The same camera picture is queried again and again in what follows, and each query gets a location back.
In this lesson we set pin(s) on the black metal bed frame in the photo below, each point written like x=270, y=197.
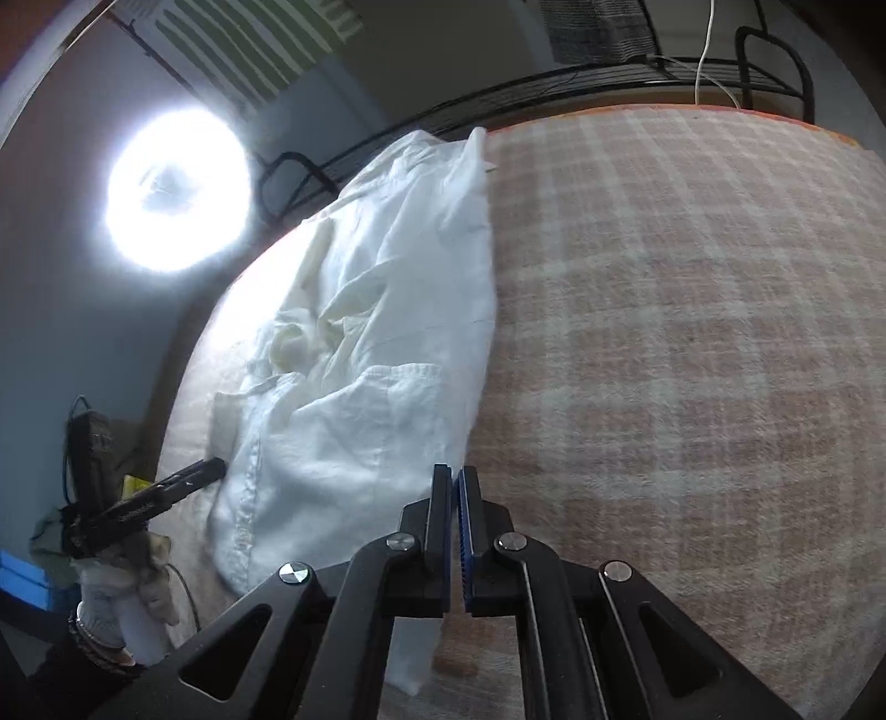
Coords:
x=554, y=79

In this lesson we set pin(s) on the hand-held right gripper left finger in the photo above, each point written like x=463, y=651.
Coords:
x=443, y=526

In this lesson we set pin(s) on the green striped cloth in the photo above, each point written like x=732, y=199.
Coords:
x=249, y=41

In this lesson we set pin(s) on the grey checked cloth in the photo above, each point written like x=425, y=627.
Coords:
x=595, y=28

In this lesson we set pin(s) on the person's left hand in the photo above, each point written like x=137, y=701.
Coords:
x=104, y=588

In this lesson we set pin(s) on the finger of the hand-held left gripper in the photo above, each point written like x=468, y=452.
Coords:
x=197, y=478

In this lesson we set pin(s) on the plaid blanket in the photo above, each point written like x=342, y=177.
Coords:
x=678, y=360

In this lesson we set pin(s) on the white shirt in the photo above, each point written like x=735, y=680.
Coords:
x=387, y=311

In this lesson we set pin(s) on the blue box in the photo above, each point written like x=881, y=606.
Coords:
x=24, y=581

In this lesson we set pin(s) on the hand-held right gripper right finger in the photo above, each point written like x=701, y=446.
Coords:
x=467, y=526

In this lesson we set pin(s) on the person's left forearm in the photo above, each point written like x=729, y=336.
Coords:
x=62, y=682

